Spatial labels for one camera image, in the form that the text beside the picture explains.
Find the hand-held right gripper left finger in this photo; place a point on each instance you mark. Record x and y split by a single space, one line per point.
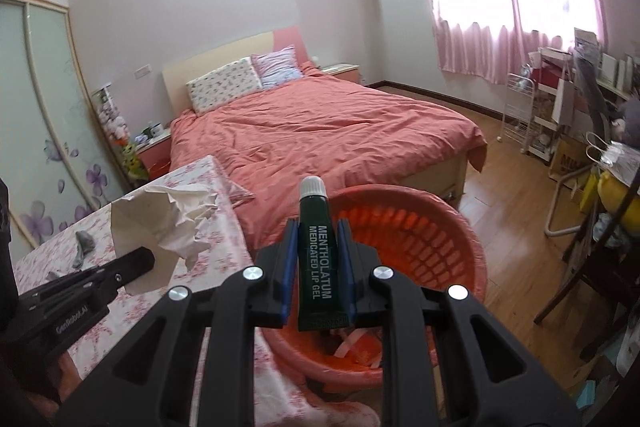
282 277

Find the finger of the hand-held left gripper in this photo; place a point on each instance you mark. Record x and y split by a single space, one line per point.
125 269

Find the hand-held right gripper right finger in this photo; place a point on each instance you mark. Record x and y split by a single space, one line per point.
350 277

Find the dark green ointment tube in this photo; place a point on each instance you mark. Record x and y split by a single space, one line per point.
317 257

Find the red plastic basket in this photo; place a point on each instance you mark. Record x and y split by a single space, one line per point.
425 247

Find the grey sock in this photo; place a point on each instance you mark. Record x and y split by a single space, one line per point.
84 248

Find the white paper scrap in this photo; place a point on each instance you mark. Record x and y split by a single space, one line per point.
357 349

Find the crumpled white tissue paper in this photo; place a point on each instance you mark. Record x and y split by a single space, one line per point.
187 227

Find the green yellow plush toy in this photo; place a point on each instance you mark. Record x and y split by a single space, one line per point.
131 159

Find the pink floral tablecloth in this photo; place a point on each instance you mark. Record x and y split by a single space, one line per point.
210 187

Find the pink nightstand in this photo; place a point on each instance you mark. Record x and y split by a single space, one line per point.
155 152

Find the white mug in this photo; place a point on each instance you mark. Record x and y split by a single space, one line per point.
155 128

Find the bed with pink duvet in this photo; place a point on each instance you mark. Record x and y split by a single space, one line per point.
325 127

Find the hanging plush toy organiser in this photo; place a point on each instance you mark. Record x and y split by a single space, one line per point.
112 117

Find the flower print sliding wardrobe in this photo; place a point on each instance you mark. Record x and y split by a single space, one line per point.
45 117

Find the floral pillow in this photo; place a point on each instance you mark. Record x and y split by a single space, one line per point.
225 86

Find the wooden nightstand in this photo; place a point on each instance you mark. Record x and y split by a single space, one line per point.
342 72

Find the striped ruffled pillow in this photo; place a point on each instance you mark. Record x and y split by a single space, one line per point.
277 66

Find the beige and pink headboard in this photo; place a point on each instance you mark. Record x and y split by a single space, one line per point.
220 57

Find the dark wooden chair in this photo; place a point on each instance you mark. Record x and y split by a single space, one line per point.
595 267

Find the brown cardboard box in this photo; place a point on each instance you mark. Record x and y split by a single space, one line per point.
567 159

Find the white shelf cart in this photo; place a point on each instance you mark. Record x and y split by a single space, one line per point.
547 107

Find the blue paper sheet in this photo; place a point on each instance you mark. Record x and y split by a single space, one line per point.
589 396

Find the yellow bag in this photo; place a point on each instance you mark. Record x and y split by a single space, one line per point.
617 192

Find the white paper bag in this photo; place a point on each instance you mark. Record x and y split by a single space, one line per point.
611 157

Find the white wall socket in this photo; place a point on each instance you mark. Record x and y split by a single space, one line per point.
143 70

